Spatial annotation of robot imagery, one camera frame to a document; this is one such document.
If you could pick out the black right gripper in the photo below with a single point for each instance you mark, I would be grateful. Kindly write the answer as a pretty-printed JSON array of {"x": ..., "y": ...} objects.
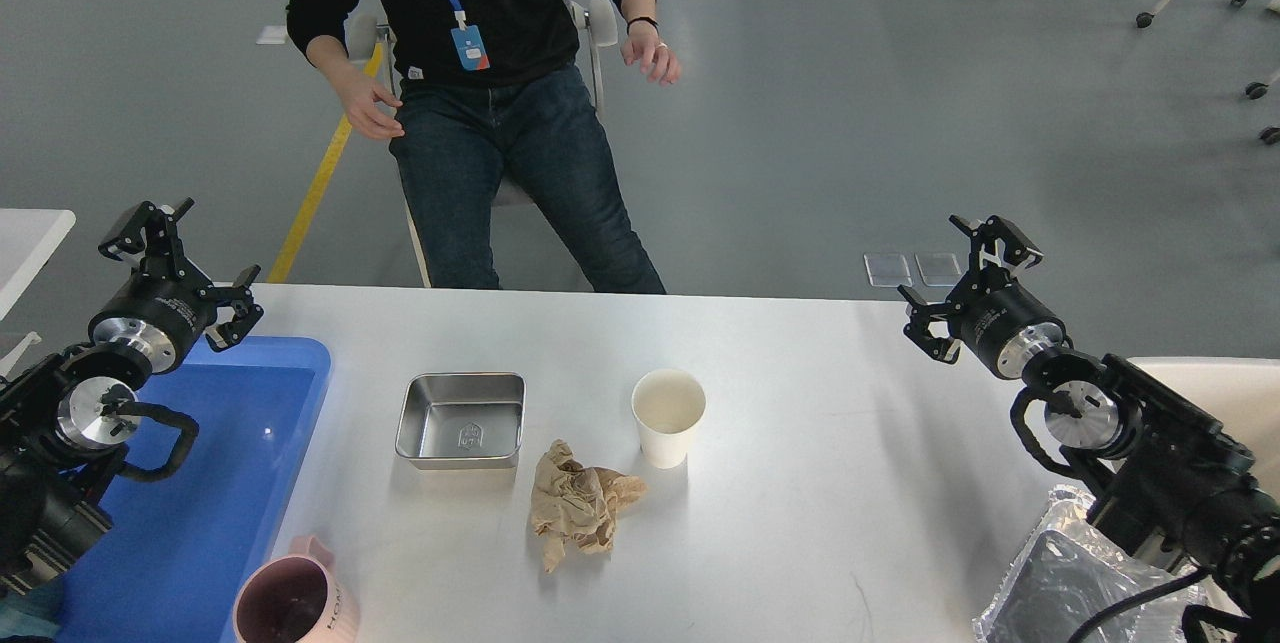
[{"x": 1001, "y": 321}]

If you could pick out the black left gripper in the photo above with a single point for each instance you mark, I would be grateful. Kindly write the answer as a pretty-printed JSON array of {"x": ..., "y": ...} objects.
[{"x": 160, "y": 318}]

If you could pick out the stainless steel rectangular tin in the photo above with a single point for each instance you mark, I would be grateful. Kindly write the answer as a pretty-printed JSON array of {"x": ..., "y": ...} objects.
[{"x": 464, "y": 420}]

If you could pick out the pink ceramic mug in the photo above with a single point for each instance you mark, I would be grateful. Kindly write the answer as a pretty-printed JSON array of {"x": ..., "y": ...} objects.
[{"x": 296, "y": 598}]

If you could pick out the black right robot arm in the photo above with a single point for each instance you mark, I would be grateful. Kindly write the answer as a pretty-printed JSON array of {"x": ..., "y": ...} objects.
[{"x": 1162, "y": 471}]

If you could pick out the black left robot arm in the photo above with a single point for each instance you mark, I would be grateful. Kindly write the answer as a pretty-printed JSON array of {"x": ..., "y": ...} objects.
[{"x": 73, "y": 422}]

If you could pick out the clear floor plate right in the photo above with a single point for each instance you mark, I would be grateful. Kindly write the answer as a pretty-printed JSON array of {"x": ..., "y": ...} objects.
[{"x": 939, "y": 270}]

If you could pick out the clear floor plate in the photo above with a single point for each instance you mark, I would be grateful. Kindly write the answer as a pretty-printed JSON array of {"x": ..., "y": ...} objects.
[
  {"x": 888, "y": 270},
  {"x": 939, "y": 270}
]

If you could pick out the clear floor plate left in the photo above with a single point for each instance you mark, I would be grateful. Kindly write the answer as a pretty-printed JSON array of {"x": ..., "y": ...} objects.
[{"x": 888, "y": 270}]

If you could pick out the white side table left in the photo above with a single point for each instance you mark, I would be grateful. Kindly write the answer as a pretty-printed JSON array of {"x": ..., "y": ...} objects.
[{"x": 29, "y": 238}]

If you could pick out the blue plastic tray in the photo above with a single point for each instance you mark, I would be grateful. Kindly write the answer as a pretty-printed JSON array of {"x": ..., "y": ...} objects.
[{"x": 171, "y": 566}]

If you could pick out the white office chair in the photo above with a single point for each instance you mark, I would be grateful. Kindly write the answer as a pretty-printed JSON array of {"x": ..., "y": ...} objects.
[{"x": 595, "y": 33}]

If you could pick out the foil lined bin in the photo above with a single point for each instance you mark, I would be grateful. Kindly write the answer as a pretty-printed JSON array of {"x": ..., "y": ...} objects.
[{"x": 1066, "y": 572}]

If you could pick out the white paper cup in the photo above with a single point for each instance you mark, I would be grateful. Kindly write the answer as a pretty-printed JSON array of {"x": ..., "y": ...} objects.
[{"x": 668, "y": 406}]

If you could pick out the person in black clothes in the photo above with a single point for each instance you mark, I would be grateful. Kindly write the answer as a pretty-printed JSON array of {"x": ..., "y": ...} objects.
[{"x": 470, "y": 92}]

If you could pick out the crumpled brown paper napkin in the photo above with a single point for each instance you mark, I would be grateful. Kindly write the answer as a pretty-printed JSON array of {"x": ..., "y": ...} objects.
[{"x": 576, "y": 505}]

